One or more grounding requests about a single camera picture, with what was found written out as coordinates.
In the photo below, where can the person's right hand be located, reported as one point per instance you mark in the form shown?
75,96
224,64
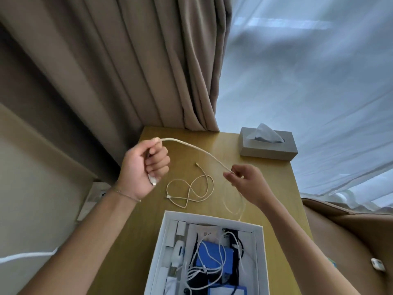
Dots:
251,184

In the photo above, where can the person's left hand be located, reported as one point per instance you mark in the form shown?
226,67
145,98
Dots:
138,168

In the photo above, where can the clear packet orange print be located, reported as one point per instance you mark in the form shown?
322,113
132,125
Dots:
208,233

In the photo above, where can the blue power bank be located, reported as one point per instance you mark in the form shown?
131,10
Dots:
215,255

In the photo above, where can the white charger blue print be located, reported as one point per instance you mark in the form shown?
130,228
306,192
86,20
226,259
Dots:
178,251

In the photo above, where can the white cardboard box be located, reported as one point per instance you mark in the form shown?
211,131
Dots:
153,267

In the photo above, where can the blue and white small box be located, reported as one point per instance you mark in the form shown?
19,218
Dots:
227,290

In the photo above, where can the black power adapter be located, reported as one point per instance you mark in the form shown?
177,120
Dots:
196,285

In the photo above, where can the person's right forearm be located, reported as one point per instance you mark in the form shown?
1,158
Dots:
307,258

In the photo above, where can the person's left forearm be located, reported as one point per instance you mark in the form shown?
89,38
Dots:
79,248

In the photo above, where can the wooden table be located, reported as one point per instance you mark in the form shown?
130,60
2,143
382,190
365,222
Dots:
276,181

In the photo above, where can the grey tissue box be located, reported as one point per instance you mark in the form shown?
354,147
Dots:
267,152

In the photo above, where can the white tissue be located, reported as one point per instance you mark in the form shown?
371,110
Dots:
265,133

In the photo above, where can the beige curtain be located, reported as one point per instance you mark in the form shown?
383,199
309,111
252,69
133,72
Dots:
107,73

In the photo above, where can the green patterned phone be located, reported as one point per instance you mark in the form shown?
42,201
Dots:
333,262

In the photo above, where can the brown leather chair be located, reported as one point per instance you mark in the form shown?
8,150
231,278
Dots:
353,242

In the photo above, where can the white sheer curtain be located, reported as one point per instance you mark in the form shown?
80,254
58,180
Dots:
307,73

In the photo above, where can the small white earbud case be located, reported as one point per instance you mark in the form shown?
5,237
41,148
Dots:
377,264

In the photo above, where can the wall socket panel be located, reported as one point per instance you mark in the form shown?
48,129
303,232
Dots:
90,199

